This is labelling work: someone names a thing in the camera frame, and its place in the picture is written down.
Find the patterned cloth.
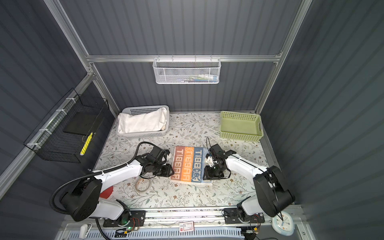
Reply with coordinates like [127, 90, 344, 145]
[170, 146, 213, 187]

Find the white plastic laundry basket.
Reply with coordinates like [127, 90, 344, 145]
[116, 105, 170, 139]

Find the white towel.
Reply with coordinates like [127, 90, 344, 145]
[117, 107, 168, 134]

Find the green perforated plastic basket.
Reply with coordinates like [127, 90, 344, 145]
[220, 111, 264, 142]

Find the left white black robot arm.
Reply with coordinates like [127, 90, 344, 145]
[59, 146, 175, 225]

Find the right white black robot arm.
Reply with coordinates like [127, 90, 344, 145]
[203, 144, 295, 221]

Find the clear tape roll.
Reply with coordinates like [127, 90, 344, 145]
[134, 178, 153, 194]

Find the red pencil cup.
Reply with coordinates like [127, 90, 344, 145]
[100, 186, 114, 199]

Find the red white label card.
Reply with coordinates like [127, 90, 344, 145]
[179, 221, 195, 233]

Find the white round clock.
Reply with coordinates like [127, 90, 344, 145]
[272, 211, 295, 237]

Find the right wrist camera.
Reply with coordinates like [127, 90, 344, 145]
[206, 156, 214, 167]

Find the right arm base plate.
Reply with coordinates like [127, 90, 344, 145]
[222, 208, 265, 225]

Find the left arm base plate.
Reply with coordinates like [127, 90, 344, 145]
[103, 211, 146, 229]

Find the black corrugated cable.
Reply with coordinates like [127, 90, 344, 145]
[49, 140, 160, 240]

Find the white wire wall basket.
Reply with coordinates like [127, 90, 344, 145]
[153, 59, 222, 85]

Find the black wire wall basket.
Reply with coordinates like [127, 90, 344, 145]
[24, 90, 110, 164]

